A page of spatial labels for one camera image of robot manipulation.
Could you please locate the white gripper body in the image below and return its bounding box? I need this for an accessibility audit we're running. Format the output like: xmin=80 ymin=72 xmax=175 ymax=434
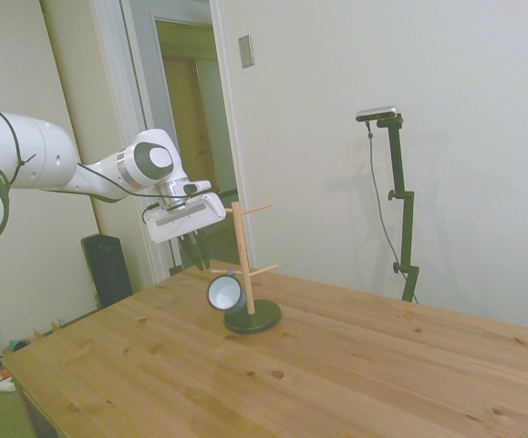
xmin=144 ymin=192 xmax=227 ymax=245

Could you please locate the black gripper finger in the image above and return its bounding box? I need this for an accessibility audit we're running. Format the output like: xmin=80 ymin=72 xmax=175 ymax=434
xmin=179 ymin=235 xmax=204 ymax=271
xmin=193 ymin=229 xmax=212 ymax=269

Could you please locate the blue-grey enamel mug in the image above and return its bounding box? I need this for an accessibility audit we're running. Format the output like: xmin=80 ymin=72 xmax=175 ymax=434
xmin=206 ymin=268 xmax=249 ymax=314

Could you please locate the wooden mug tree black base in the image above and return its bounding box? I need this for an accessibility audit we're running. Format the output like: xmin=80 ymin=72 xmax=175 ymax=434
xmin=212 ymin=203 xmax=283 ymax=336

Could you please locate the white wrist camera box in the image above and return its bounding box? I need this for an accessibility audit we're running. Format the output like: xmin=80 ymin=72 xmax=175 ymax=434
xmin=181 ymin=180 xmax=212 ymax=196

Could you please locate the white door frame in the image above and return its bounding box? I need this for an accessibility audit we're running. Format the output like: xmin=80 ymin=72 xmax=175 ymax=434
xmin=88 ymin=0 xmax=256 ymax=287

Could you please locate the grey wall switch plate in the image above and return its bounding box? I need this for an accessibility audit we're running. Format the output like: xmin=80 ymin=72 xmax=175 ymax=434
xmin=237 ymin=34 xmax=255 ymax=70

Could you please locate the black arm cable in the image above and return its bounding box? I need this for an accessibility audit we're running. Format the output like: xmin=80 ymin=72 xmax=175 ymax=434
xmin=0 ymin=99 xmax=187 ymax=224

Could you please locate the black camera stand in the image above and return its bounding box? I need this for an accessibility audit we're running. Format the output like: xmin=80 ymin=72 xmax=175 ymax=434
xmin=375 ymin=113 xmax=421 ymax=304

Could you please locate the silver exterior camera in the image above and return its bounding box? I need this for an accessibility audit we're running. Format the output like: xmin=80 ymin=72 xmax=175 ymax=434
xmin=355 ymin=105 xmax=402 ymax=124

